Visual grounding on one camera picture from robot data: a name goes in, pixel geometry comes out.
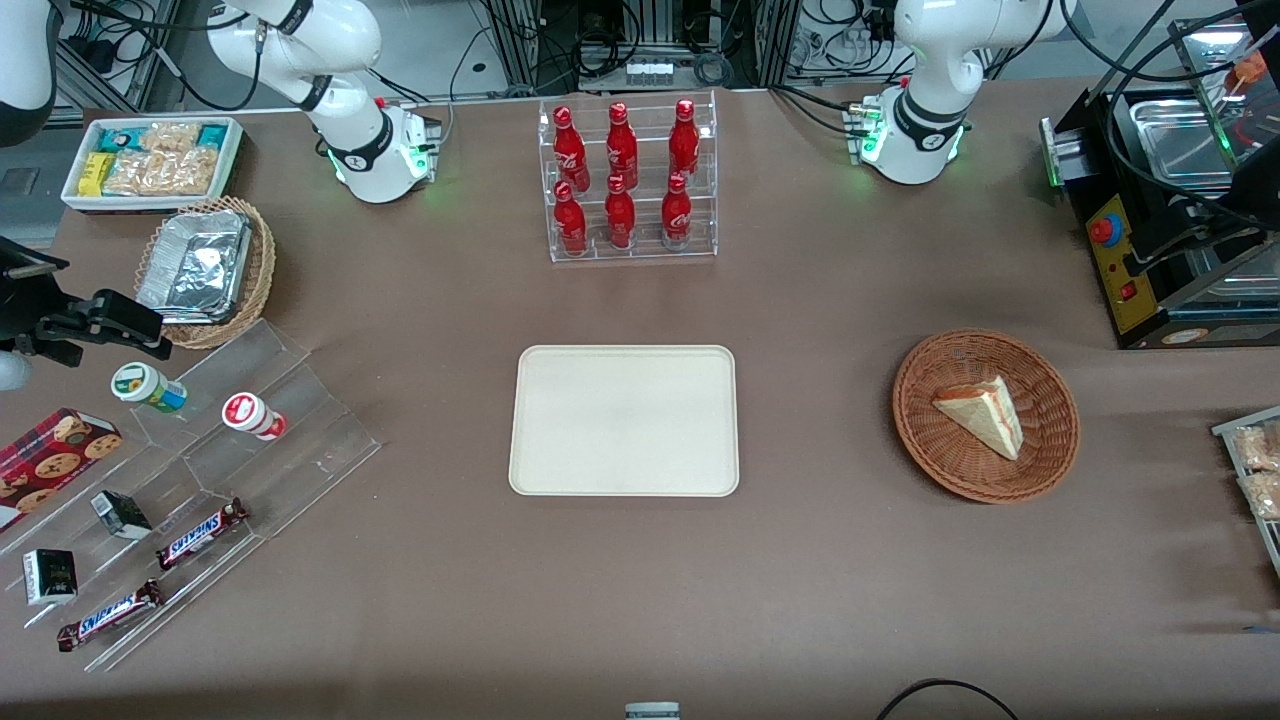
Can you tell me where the red cola bottle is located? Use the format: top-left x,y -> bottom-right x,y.
606,102 -> 640,191
660,173 -> 694,250
604,175 -> 638,251
553,180 -> 589,257
553,105 -> 590,193
668,98 -> 702,185

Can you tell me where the white rectangular snack bin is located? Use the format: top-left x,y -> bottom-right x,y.
60,116 -> 246,215

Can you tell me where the black sealing machine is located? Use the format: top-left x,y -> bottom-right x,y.
1038,0 -> 1280,351

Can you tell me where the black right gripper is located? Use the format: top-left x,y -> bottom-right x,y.
0,288 -> 174,368

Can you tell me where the brown Snickers bar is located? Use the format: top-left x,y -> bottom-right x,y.
156,497 -> 250,573
56,578 -> 165,654

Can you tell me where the clear snack bag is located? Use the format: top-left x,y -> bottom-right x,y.
1231,422 -> 1280,472
1238,471 -> 1280,522

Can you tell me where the triangular sandwich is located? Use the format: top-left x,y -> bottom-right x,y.
932,375 -> 1025,462

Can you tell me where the green lid yogurt cup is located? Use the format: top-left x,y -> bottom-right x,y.
110,362 -> 189,415

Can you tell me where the grey snack tray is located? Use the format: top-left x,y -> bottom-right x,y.
1211,404 -> 1280,578

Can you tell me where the red lid yogurt cup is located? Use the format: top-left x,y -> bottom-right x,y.
221,392 -> 289,443

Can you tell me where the clear acrylic stepped stand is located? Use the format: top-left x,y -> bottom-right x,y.
0,318 -> 383,674

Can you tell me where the round brown wicker basket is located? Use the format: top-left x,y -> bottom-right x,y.
892,330 -> 1081,504

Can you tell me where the aluminium foil container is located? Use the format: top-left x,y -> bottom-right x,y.
136,209 -> 254,327

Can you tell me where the black looped floor cable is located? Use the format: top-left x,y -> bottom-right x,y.
877,678 -> 1019,720

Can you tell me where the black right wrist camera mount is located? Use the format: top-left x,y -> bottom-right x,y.
0,235 -> 72,291

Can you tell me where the beige rectangular serving tray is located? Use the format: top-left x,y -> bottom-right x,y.
508,345 -> 741,498

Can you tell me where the red plaid cookie box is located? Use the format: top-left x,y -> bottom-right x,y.
0,407 -> 125,535

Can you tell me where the clear cracker bag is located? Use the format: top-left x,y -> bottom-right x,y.
140,122 -> 203,153
103,147 -> 221,198

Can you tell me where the clear acrylic bottle rack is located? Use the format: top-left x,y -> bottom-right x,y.
538,90 -> 719,265

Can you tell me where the light tan wicker basket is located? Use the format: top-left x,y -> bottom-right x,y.
134,196 -> 278,351

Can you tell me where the small black box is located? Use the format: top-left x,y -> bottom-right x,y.
22,548 -> 80,608
90,490 -> 154,542

